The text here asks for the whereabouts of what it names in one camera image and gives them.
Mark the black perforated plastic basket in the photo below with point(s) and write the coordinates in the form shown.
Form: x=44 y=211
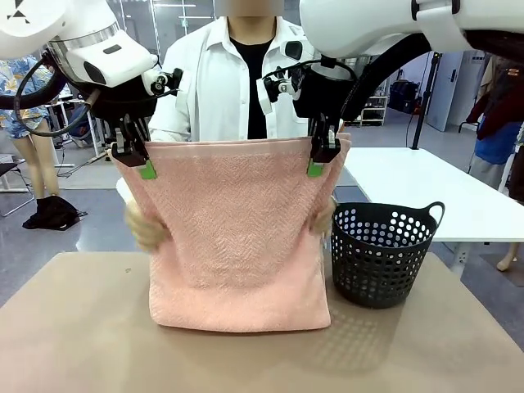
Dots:
x=380 y=278

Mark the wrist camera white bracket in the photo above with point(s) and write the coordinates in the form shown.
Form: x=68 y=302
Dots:
x=274 y=88
x=163 y=82

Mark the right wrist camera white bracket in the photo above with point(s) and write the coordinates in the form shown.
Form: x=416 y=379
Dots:
x=274 y=88

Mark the dark red hanging garment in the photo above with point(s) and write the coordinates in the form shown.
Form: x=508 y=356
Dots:
x=499 y=98

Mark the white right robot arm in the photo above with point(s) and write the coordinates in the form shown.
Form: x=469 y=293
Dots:
x=368 y=24

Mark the black clothes pile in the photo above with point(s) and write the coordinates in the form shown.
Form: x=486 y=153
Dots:
x=53 y=215

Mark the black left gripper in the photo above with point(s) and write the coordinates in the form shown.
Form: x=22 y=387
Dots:
x=123 y=102

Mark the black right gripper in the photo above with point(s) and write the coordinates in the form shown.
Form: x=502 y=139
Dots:
x=323 y=98

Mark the mannequin in floral shirt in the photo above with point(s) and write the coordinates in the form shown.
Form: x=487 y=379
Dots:
x=24 y=110

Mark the small white desk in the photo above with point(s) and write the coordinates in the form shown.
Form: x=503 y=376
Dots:
x=82 y=123

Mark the black luggage bags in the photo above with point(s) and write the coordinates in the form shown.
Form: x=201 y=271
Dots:
x=405 y=96

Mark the person torso in white shirt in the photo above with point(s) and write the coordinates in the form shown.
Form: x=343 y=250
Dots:
x=213 y=90

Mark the blue hanging garment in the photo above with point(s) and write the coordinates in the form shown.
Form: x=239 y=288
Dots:
x=497 y=143

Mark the black light stand pole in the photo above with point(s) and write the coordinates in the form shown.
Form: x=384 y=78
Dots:
x=423 y=98

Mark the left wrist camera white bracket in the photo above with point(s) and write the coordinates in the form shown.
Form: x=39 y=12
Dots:
x=163 y=82

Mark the person's left hand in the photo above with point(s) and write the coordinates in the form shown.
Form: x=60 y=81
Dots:
x=325 y=221

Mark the pink terry towel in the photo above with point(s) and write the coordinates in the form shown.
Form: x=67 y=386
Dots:
x=233 y=245

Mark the large white table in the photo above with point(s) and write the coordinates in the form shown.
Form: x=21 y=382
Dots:
x=409 y=188

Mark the person's right hand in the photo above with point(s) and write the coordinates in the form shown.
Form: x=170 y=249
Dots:
x=143 y=229

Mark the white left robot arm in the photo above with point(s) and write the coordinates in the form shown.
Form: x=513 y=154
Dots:
x=32 y=20

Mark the black folding chair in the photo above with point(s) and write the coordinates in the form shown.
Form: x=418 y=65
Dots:
x=12 y=184

